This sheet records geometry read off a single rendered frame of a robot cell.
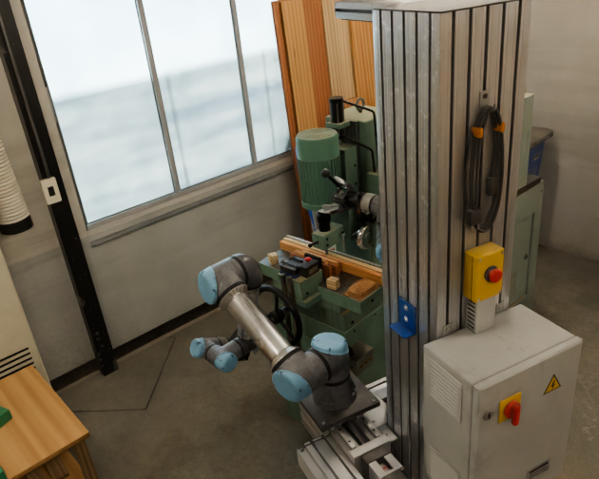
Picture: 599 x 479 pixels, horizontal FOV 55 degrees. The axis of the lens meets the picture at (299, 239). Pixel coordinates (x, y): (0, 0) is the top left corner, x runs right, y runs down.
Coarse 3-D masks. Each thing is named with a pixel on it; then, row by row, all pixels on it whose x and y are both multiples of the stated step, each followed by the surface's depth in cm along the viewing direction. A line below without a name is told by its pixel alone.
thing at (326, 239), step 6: (330, 222) 258; (336, 228) 252; (342, 228) 254; (312, 234) 250; (318, 234) 248; (324, 234) 248; (330, 234) 249; (336, 234) 252; (318, 240) 249; (324, 240) 247; (330, 240) 250; (336, 240) 253; (318, 246) 251; (324, 246) 248; (330, 246) 251
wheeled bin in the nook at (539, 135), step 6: (534, 126) 390; (534, 132) 379; (540, 132) 379; (546, 132) 381; (552, 132) 383; (534, 138) 372; (540, 138) 373; (546, 138) 376; (534, 144) 368; (540, 144) 384; (534, 150) 381; (540, 150) 388; (534, 156) 384; (540, 156) 391; (534, 162) 387; (540, 162) 395; (528, 168) 383; (534, 168) 391; (534, 174) 395
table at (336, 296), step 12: (276, 252) 274; (288, 252) 273; (264, 264) 264; (276, 264) 263; (276, 276) 261; (348, 276) 248; (324, 288) 241; (300, 300) 239; (312, 300) 240; (336, 300) 238; (348, 300) 233; (360, 300) 229; (372, 300) 234; (360, 312) 230
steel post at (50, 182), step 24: (0, 0) 256; (0, 24) 257; (0, 48) 263; (24, 72) 271; (24, 96) 272; (24, 120) 277; (48, 144) 287; (48, 168) 291; (48, 192) 291; (72, 216) 306; (72, 240) 309; (72, 264) 313; (96, 312) 331; (96, 336) 335; (96, 360) 346
